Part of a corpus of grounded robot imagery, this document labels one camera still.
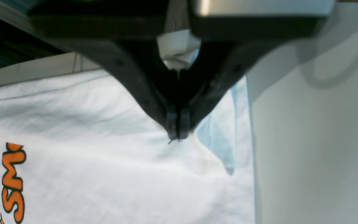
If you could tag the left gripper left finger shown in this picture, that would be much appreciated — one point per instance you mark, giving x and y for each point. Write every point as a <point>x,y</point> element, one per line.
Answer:
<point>121,37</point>

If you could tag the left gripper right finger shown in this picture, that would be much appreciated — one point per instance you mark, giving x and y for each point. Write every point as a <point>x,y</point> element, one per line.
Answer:
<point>234,35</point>

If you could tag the white printed t-shirt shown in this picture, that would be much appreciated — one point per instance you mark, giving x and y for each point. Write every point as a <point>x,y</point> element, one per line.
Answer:
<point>78,149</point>

